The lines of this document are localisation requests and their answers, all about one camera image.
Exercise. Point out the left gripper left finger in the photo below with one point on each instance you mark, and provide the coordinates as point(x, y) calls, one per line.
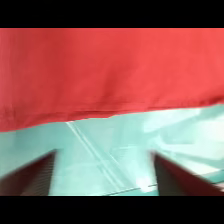
point(31, 178)

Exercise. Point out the red T-shirt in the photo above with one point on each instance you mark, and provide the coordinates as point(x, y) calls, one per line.
point(106, 73)

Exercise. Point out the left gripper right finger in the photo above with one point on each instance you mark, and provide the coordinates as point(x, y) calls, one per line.
point(180, 180)

